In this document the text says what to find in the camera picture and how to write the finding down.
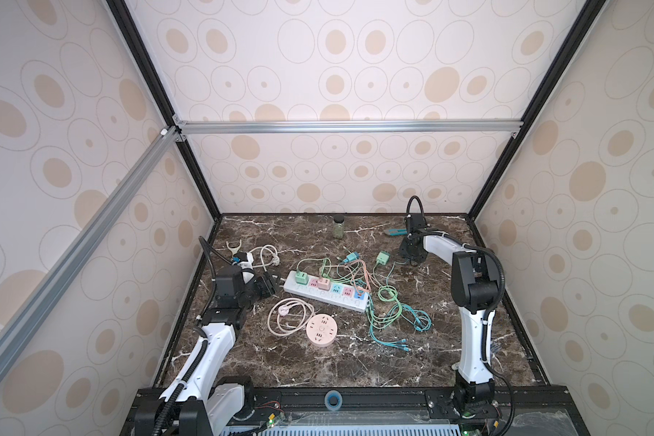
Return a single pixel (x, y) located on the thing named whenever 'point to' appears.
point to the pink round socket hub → (322, 330)
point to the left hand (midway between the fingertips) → (279, 271)
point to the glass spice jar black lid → (338, 226)
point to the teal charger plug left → (352, 256)
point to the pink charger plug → (323, 283)
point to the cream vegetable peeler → (233, 250)
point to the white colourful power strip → (355, 300)
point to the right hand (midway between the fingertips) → (407, 251)
